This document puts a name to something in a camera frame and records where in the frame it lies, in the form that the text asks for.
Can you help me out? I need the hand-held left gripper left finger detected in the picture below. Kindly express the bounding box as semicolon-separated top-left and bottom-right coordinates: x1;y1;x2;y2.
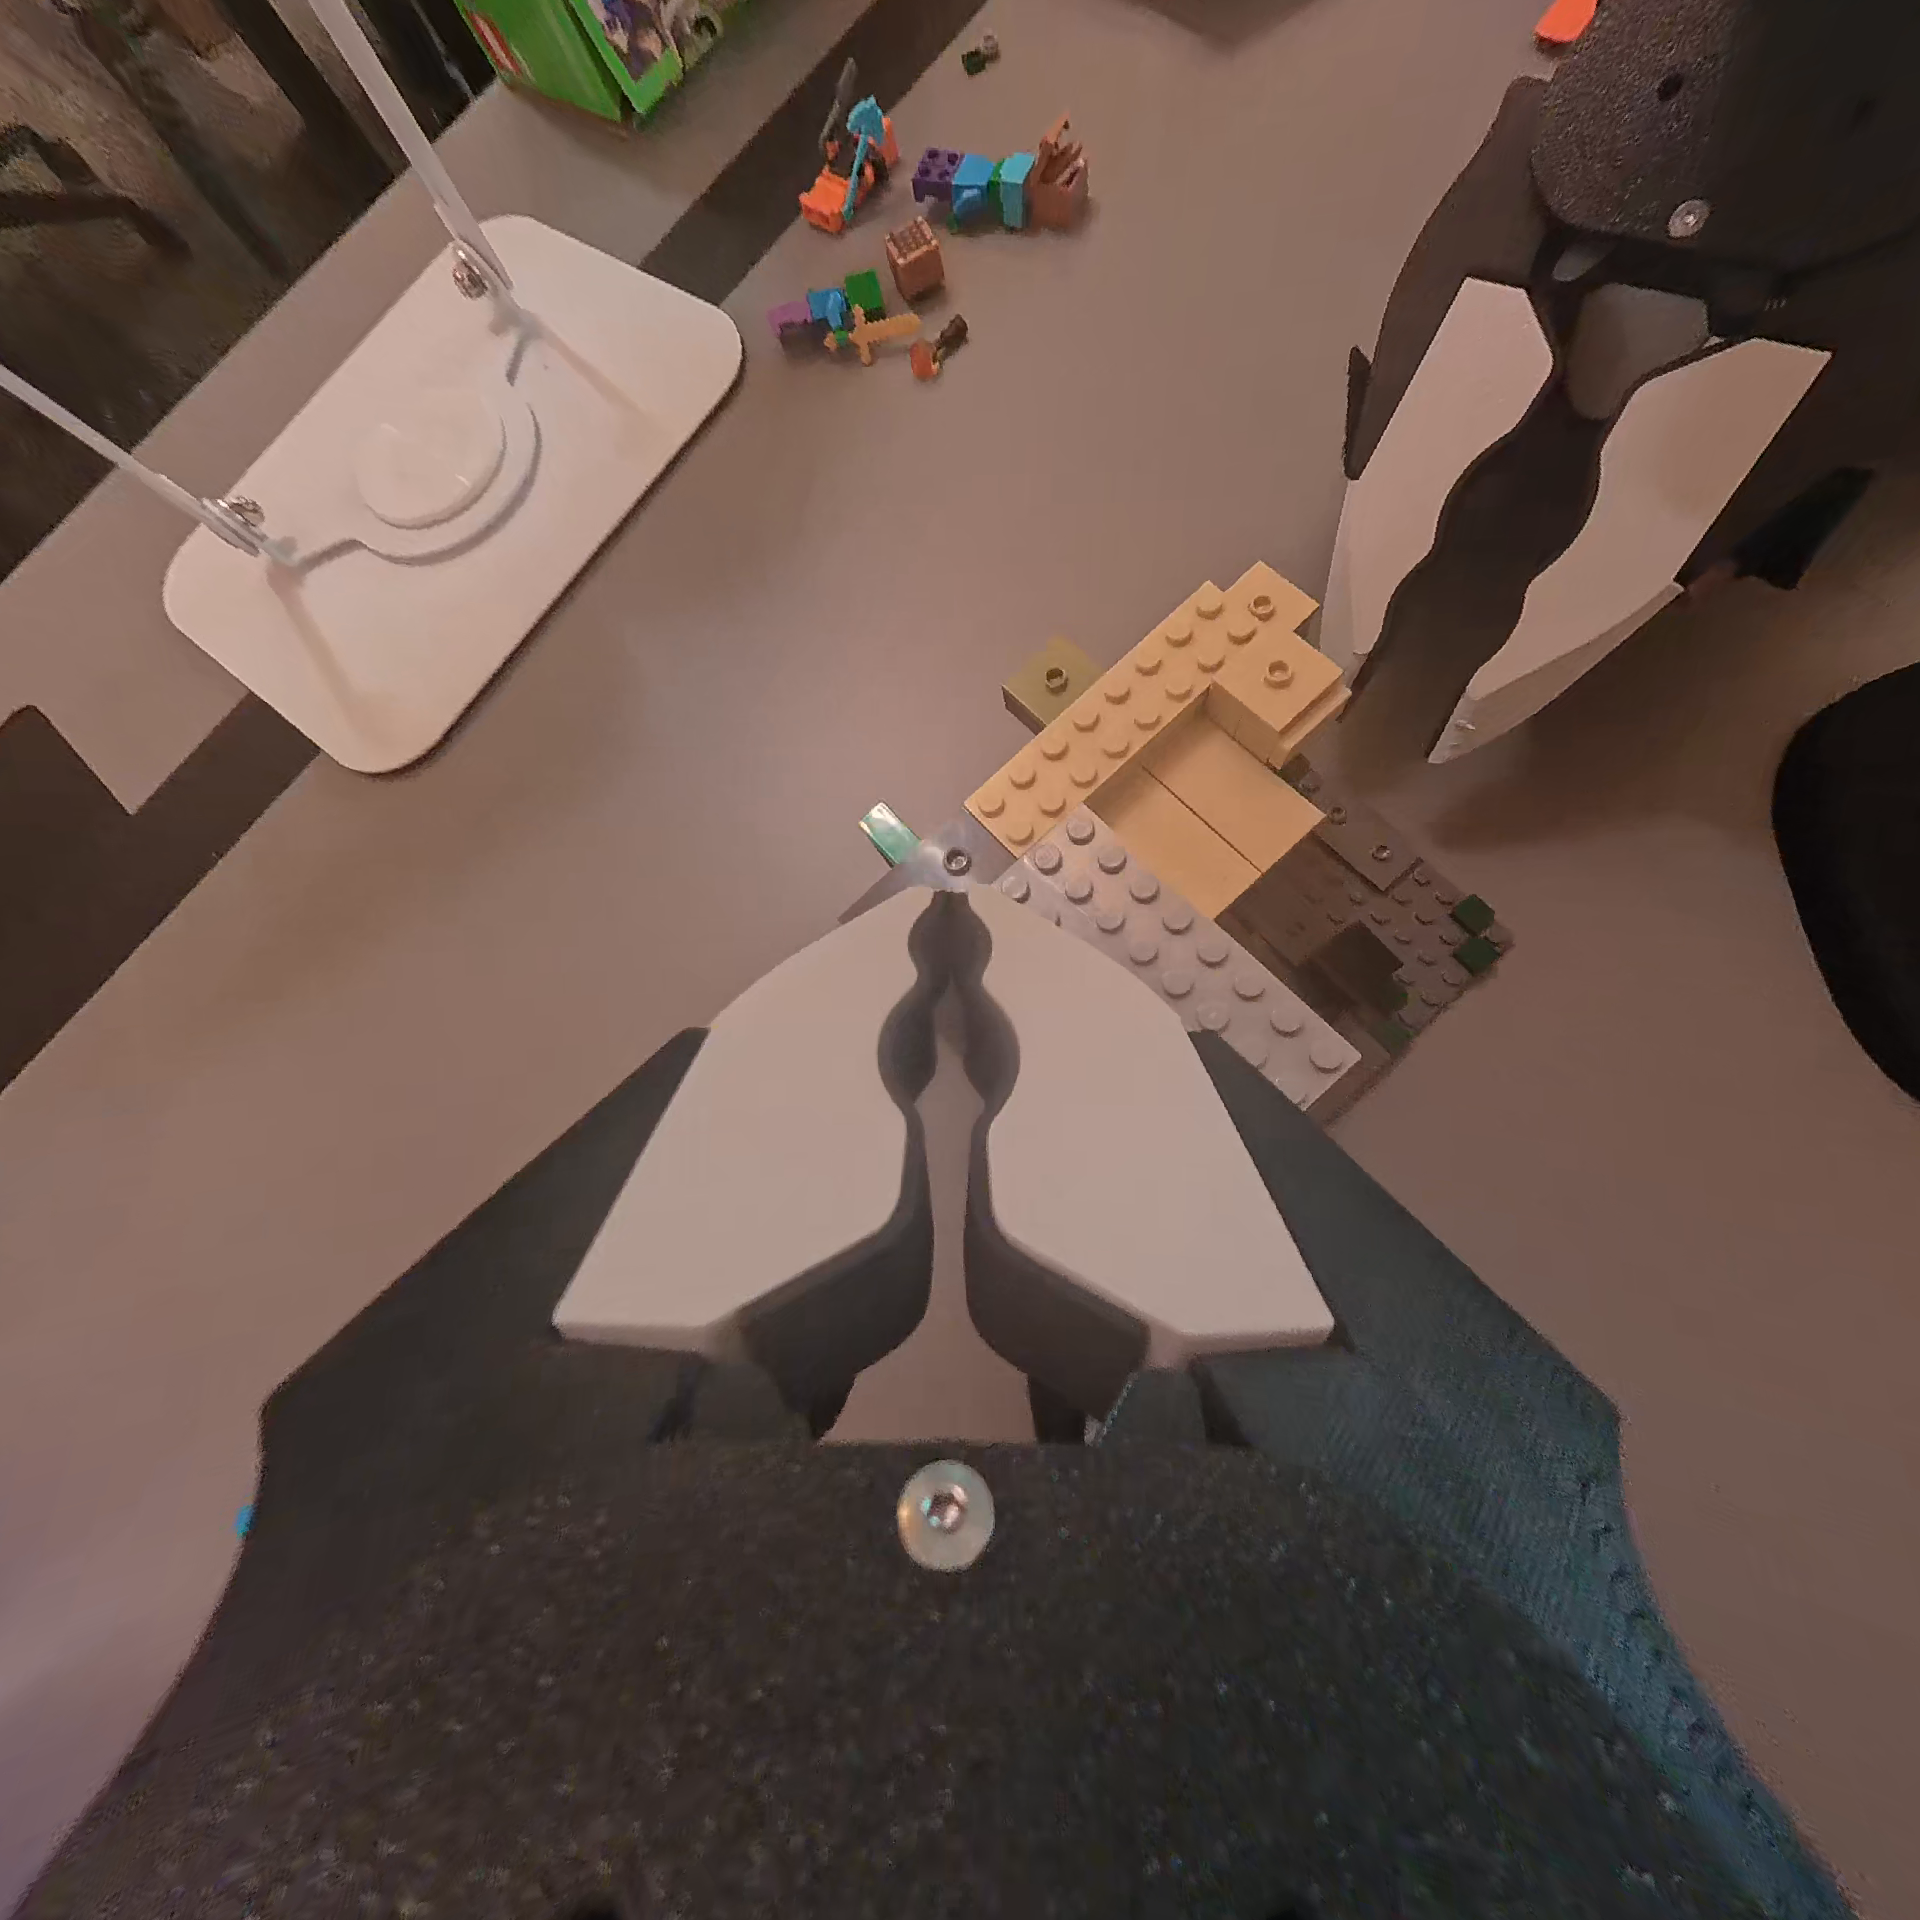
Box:
552;891;944;1439

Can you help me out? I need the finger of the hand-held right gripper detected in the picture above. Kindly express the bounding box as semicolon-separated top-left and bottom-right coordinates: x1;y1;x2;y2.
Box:
1421;280;1835;770
1325;277;1561;755

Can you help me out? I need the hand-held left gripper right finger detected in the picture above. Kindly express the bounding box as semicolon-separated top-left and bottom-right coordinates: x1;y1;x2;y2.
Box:
960;883;1340;1439

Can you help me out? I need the tan and grey toy brick model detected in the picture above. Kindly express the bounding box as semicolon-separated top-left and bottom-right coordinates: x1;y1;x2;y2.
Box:
964;560;1517;1127

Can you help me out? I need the black round chair seat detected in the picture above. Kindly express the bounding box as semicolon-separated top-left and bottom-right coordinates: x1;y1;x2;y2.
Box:
1769;661;1920;1107

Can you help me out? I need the olive square toy brick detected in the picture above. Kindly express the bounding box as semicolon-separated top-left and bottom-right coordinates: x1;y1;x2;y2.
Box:
999;636;1106;711

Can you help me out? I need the heap of colourful toy bricks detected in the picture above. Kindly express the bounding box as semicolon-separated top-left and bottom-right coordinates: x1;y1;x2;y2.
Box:
765;58;1098;386

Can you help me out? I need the white stand with metal rods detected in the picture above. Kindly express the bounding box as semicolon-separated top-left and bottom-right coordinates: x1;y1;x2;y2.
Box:
0;0;745;776

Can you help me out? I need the green cardboard box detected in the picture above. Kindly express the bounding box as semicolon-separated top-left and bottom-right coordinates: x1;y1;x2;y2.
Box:
451;0;754;131

